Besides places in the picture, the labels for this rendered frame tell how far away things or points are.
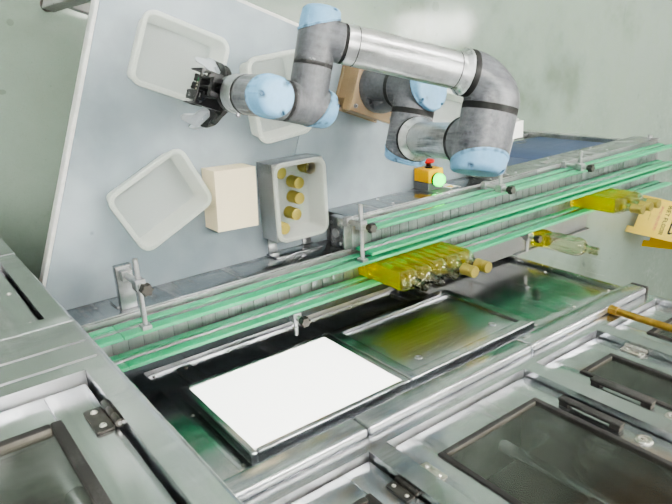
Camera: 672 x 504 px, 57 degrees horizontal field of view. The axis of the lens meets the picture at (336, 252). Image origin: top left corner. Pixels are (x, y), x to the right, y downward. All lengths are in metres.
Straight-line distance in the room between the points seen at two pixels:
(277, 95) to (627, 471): 0.96
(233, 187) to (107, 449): 0.99
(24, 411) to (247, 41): 1.14
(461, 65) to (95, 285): 1.00
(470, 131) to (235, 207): 0.67
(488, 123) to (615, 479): 0.73
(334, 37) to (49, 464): 0.83
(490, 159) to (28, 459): 0.97
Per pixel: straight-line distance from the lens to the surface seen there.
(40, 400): 0.94
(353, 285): 1.82
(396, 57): 1.25
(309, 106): 1.18
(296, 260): 1.76
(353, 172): 1.97
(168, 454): 0.73
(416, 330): 1.75
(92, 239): 1.62
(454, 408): 1.47
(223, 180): 1.64
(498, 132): 1.32
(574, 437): 1.45
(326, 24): 1.21
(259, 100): 1.11
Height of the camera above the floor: 2.27
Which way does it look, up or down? 50 degrees down
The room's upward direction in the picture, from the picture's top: 110 degrees clockwise
